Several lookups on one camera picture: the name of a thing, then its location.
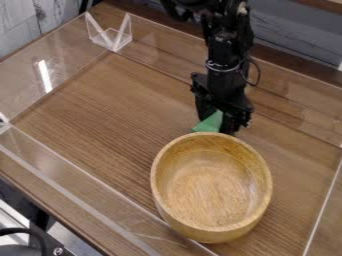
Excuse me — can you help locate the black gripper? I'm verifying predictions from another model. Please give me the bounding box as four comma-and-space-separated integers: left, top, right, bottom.
191, 63, 255, 135

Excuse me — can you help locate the green rectangular block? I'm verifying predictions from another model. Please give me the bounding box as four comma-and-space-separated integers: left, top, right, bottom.
192, 111, 223, 132

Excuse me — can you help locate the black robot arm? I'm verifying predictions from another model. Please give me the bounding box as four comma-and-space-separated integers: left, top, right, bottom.
160, 0, 257, 135

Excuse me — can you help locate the brown wooden bowl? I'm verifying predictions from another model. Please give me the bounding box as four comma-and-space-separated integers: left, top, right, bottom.
150, 132, 273, 244

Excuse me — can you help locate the clear acrylic corner bracket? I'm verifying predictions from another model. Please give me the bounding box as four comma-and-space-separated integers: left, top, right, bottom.
84, 13, 132, 52

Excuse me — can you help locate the clear acrylic tray wall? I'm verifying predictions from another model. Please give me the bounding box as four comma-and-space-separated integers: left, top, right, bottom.
0, 113, 218, 256

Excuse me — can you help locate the black cable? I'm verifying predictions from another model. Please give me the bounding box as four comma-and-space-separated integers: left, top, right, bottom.
0, 224, 48, 256

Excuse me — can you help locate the black metal table bracket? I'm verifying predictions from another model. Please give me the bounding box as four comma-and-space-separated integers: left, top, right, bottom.
29, 223, 75, 256

